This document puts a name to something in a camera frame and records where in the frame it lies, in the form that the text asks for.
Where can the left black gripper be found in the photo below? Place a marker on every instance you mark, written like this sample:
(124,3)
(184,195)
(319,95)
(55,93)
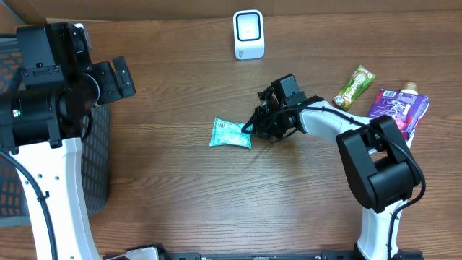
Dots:
(123,77)

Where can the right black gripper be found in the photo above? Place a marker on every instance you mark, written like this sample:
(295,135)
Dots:
(261,125)

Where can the mint green tissue pack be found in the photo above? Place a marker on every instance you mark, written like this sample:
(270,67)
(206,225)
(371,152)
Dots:
(229,133)

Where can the green yellow snack packet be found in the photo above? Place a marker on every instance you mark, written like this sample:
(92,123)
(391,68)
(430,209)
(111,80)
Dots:
(360,80)

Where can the purple red liner pack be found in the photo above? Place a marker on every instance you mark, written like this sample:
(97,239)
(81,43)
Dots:
(406,107)

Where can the white tube gold cap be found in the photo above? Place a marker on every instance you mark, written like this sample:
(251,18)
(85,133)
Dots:
(409,88)

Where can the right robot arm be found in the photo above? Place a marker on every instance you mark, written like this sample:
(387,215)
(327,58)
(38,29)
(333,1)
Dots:
(380,170)

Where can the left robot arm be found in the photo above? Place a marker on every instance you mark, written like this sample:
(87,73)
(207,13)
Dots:
(56,86)

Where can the white barcode scanner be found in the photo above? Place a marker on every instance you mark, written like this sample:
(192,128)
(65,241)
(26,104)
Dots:
(248,31)

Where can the grey plastic basket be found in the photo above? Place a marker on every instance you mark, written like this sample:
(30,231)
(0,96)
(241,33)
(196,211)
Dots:
(95,152)

